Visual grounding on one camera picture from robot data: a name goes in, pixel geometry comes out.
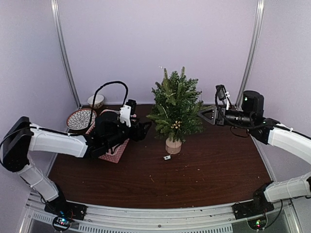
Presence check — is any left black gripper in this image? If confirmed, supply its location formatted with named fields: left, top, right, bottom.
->
left=104, top=117, right=152, bottom=150

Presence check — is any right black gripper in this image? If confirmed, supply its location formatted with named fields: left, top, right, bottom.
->
left=197, top=105, right=254, bottom=129

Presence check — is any gold glitter berry sprig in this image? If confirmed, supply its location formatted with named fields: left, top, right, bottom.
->
left=171, top=121, right=182, bottom=129

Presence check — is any small green christmas tree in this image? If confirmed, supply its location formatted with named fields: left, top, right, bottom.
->
left=147, top=67, right=205, bottom=154

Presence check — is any fairy light string with battery box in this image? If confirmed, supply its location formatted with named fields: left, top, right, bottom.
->
left=157, top=65, right=204, bottom=161

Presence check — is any pink plastic basket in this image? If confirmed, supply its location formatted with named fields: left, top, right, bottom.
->
left=86, top=109, right=129, bottom=163

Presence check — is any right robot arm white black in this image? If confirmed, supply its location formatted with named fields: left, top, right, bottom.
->
left=198, top=85, right=311, bottom=215

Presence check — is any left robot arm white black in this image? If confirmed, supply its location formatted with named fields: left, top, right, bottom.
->
left=0, top=112, right=152, bottom=216

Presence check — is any white ceramic bowl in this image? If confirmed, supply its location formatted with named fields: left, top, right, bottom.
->
left=87, top=94, right=104, bottom=109

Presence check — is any blue white patterned plate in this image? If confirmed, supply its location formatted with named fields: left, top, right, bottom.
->
left=66, top=108, right=97, bottom=131

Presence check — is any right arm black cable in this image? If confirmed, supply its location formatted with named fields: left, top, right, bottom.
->
left=214, top=84, right=256, bottom=138

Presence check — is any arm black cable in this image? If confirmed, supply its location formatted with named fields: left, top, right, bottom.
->
left=214, top=84, right=256, bottom=138
left=88, top=81, right=129, bottom=127

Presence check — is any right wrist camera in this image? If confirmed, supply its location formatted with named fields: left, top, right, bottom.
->
left=216, top=84, right=231, bottom=110

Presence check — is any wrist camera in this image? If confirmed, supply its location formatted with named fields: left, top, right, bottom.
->
left=119, top=100, right=137, bottom=128
left=216, top=84, right=231, bottom=110

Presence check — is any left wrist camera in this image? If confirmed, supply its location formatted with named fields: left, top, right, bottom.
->
left=119, top=100, right=137, bottom=128

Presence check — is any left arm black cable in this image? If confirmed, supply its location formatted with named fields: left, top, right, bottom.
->
left=88, top=81, right=129, bottom=127

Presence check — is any right aluminium corner post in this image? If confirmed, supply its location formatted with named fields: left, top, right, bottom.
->
left=236, top=0, right=265, bottom=108

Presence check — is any aluminium corner post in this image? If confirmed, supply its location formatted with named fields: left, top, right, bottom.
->
left=236, top=0, right=265, bottom=108
left=51, top=0, right=82, bottom=108

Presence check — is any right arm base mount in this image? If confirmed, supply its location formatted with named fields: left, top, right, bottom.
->
left=231, top=201, right=274, bottom=232

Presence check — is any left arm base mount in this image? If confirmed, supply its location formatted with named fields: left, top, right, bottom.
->
left=40, top=197, right=87, bottom=232

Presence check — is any aluminium front rail frame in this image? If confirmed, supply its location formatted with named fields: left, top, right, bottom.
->
left=18, top=191, right=304, bottom=233

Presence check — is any left aluminium corner post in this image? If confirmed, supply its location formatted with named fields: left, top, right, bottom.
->
left=51, top=0, right=82, bottom=108

